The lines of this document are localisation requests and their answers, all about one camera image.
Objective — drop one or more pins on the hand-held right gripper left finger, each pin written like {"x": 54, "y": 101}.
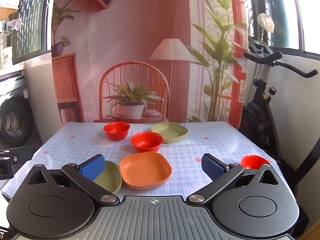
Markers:
{"x": 92, "y": 167}

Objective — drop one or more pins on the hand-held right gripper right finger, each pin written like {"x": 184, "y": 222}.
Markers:
{"x": 212, "y": 166}

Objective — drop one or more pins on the green plate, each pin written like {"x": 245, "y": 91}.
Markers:
{"x": 110, "y": 180}
{"x": 170, "y": 132}

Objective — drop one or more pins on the red bowl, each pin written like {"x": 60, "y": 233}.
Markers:
{"x": 252, "y": 161}
{"x": 146, "y": 143}
{"x": 116, "y": 132}

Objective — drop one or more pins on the orange plate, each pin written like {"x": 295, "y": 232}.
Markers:
{"x": 145, "y": 170}

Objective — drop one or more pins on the blue plaid tablecloth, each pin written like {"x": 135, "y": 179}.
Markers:
{"x": 212, "y": 140}

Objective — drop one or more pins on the grey washing machine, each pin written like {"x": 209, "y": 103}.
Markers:
{"x": 15, "y": 120}

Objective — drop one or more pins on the black exercise bike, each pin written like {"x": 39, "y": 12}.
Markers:
{"x": 260, "y": 110}

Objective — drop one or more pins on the white bag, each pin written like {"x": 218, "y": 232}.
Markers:
{"x": 6, "y": 58}

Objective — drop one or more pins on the hanging laundry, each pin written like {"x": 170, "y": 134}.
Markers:
{"x": 11, "y": 26}

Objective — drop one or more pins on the printed backdrop cloth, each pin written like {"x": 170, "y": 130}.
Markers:
{"x": 140, "y": 30}

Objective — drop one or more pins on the dark framed window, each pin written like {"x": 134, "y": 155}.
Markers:
{"x": 30, "y": 17}

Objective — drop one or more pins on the white round object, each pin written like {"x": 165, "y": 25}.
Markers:
{"x": 265, "y": 22}

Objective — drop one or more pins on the bright window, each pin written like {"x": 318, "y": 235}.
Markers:
{"x": 287, "y": 12}

